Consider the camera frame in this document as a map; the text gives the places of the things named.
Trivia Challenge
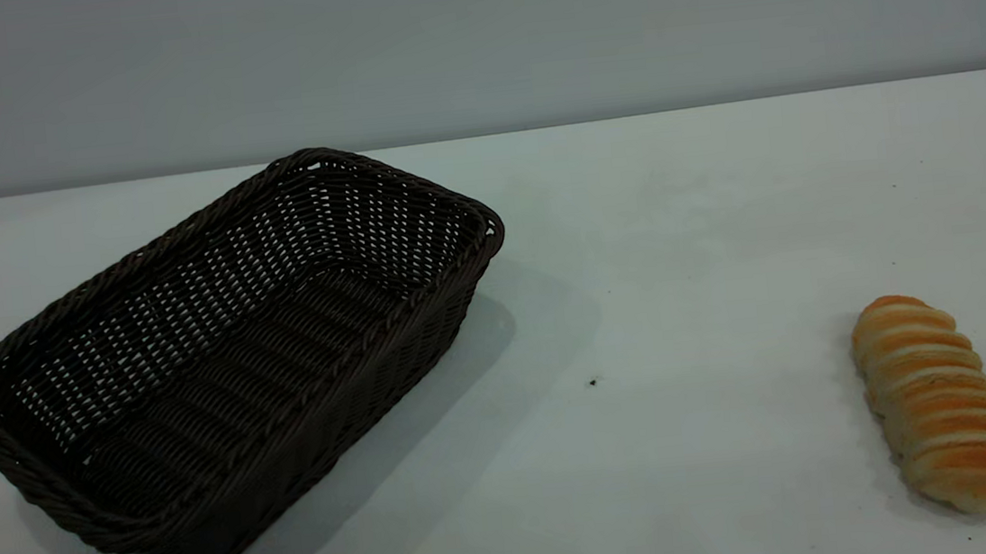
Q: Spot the dark brown woven basket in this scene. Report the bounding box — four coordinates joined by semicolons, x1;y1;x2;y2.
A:
0;130;536;554

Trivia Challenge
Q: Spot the golden ridged bread loaf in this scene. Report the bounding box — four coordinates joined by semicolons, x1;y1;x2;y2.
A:
846;286;986;525

